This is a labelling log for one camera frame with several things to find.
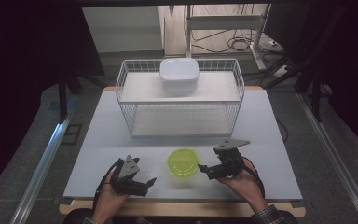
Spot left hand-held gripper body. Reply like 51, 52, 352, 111
110, 154, 141, 197

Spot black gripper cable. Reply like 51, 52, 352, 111
92, 161, 119, 213
242, 156, 267, 200

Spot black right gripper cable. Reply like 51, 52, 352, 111
242, 156, 267, 200

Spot dark curtain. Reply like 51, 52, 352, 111
0, 3, 105, 200
265, 3, 358, 153

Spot person's left hand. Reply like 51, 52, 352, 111
91, 171, 129, 224

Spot black cable beside table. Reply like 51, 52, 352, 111
275, 119, 290, 145

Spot white wire rack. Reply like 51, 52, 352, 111
115, 58, 246, 138

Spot grey table mat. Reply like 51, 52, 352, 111
62, 88, 304, 202

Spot black metal stand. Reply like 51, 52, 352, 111
57, 69, 106, 123
295, 69, 324, 123

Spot white standing desk frame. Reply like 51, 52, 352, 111
185, 3, 272, 71

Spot black floor frame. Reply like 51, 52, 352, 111
60, 123, 83, 146

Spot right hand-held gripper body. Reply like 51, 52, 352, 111
213, 138, 252, 180

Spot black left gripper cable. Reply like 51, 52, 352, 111
92, 161, 119, 213

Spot black floor cables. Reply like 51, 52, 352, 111
191, 27, 284, 54

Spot green translucent bowl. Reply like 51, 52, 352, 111
166, 147, 200, 178

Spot person's right hand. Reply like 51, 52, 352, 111
218, 161, 269, 214

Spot aluminium rail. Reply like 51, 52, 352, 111
10, 95, 77, 224
296, 92, 358, 224

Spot white power strip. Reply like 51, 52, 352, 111
272, 64, 291, 78

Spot white cabinet panel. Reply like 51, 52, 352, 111
81, 6, 164, 54

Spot white square bowl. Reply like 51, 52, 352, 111
158, 57, 200, 96

